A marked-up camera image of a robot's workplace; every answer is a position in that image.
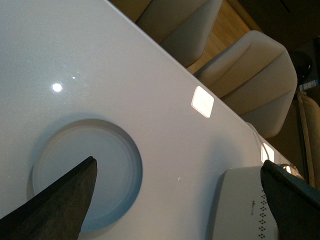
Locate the beige armchair right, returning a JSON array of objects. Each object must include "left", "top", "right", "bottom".
[{"left": 194, "top": 30, "right": 297, "bottom": 139}]

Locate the beige armchair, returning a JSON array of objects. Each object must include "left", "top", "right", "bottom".
[
  {"left": 194, "top": 30, "right": 297, "bottom": 139},
  {"left": 111, "top": 0, "right": 222, "bottom": 68}
]

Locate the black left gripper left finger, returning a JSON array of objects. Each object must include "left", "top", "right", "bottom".
[{"left": 0, "top": 156, "right": 98, "bottom": 240}]

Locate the beige armchair left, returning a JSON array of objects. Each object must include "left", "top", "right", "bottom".
[{"left": 111, "top": 0, "right": 222, "bottom": 68}]

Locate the white silver toaster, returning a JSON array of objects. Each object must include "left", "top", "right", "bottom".
[{"left": 211, "top": 166, "right": 280, "bottom": 240}]

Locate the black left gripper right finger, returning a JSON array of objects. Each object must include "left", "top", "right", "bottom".
[{"left": 260, "top": 160, "right": 320, "bottom": 240}]

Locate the beige chair far right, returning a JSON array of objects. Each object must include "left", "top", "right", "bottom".
[{"left": 297, "top": 91, "right": 320, "bottom": 190}]

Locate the light blue round plate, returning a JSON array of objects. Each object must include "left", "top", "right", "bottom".
[{"left": 32, "top": 119, "right": 143, "bottom": 232}]

